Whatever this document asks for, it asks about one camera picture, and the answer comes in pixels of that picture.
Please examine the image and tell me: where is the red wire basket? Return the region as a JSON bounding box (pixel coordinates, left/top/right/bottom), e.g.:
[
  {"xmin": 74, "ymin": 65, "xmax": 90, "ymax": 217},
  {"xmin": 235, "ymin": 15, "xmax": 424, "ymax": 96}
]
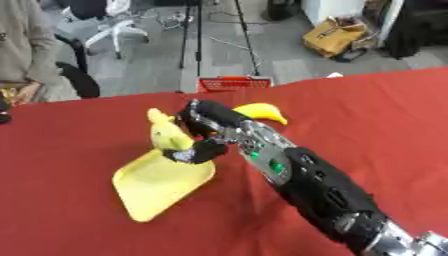
[{"xmin": 196, "ymin": 76, "xmax": 275, "ymax": 94}]

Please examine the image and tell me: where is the black office chair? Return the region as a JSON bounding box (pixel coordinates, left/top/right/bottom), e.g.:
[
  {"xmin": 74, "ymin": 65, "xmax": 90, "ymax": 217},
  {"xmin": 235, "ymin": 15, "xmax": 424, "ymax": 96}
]
[{"xmin": 52, "ymin": 33, "xmax": 102, "ymax": 99}]

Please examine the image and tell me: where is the yellow toy banana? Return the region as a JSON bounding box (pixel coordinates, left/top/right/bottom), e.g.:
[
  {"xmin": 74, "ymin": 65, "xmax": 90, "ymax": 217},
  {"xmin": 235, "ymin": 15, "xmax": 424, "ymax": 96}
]
[{"xmin": 231, "ymin": 102, "xmax": 291, "ymax": 126}]

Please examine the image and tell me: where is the white office chair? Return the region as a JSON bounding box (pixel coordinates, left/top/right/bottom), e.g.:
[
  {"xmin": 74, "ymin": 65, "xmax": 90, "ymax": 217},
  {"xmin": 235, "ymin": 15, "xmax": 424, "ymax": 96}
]
[{"xmin": 59, "ymin": 0, "xmax": 153, "ymax": 60}]

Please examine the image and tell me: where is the black tripod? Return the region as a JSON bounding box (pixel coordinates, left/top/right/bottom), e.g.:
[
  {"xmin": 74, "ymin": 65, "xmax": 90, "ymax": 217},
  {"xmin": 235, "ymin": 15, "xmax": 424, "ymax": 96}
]
[{"xmin": 176, "ymin": 0, "xmax": 263, "ymax": 78}]

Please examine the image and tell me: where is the yellow plastic tray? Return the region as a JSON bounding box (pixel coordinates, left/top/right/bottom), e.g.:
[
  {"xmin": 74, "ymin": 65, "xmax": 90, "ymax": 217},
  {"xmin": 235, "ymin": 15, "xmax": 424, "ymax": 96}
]
[{"xmin": 110, "ymin": 147, "xmax": 217, "ymax": 223}]

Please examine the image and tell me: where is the yellow toy pear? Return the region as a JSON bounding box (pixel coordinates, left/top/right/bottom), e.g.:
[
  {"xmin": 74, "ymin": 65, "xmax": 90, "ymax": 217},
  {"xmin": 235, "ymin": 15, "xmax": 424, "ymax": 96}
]
[{"xmin": 145, "ymin": 107, "xmax": 196, "ymax": 151}]

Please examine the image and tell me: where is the yellow bag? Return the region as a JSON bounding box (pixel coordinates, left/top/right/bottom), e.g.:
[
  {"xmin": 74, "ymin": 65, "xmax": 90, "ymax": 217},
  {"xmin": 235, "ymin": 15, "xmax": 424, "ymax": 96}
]
[{"xmin": 301, "ymin": 16, "xmax": 370, "ymax": 59}]

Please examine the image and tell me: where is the person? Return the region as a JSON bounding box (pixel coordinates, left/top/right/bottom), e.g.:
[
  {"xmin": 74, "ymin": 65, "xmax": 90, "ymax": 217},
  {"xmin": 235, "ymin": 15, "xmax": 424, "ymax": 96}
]
[{"xmin": 0, "ymin": 0, "xmax": 83, "ymax": 107}]

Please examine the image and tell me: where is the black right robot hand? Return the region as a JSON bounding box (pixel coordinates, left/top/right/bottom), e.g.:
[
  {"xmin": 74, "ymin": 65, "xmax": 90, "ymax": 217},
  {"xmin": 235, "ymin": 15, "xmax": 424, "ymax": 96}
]
[{"xmin": 161, "ymin": 99, "xmax": 254, "ymax": 165}]

